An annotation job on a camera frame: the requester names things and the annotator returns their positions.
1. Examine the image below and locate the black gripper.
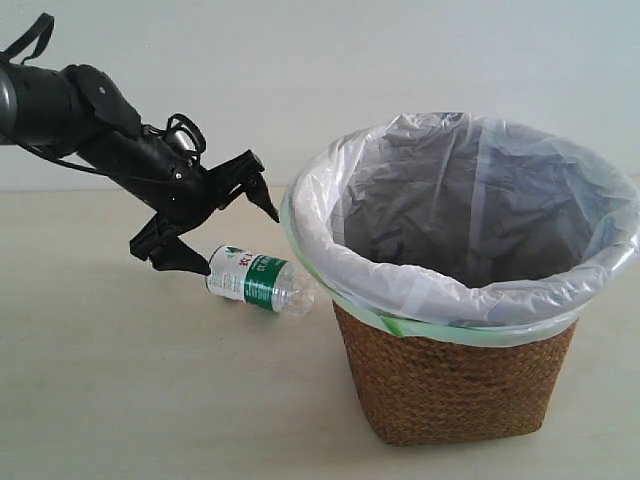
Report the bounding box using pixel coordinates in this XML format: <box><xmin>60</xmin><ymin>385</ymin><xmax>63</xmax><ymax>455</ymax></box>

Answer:
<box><xmin>79</xmin><ymin>131</ymin><xmax>280</xmax><ymax>276</ymax></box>

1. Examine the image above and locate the green-capped clear water bottle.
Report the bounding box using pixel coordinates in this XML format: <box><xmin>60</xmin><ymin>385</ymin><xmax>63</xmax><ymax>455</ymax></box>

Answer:
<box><xmin>206</xmin><ymin>245</ymin><xmax>315</xmax><ymax>316</ymax></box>

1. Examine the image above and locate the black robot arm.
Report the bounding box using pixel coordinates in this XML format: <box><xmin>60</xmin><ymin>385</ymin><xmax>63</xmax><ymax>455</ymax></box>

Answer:
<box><xmin>1</xmin><ymin>63</ymin><xmax>279</xmax><ymax>275</ymax></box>

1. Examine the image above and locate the translucent white bin liner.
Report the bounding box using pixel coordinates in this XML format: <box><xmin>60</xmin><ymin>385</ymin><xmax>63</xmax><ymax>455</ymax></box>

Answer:
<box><xmin>282</xmin><ymin>112</ymin><xmax>639</xmax><ymax>347</ymax></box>

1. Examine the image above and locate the woven wicker waste basket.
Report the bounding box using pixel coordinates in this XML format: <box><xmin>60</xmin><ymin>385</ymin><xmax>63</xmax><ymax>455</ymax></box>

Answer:
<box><xmin>334</xmin><ymin>306</ymin><xmax>575</xmax><ymax>446</ymax></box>

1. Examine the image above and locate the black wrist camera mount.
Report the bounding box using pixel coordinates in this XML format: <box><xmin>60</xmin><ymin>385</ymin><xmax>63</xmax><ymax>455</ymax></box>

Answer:
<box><xmin>162</xmin><ymin>113</ymin><xmax>207</xmax><ymax>165</ymax></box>

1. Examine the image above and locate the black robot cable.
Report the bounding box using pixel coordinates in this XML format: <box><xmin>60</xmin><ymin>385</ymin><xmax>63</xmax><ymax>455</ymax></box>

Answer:
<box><xmin>0</xmin><ymin>13</ymin><xmax>111</xmax><ymax>176</ymax></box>

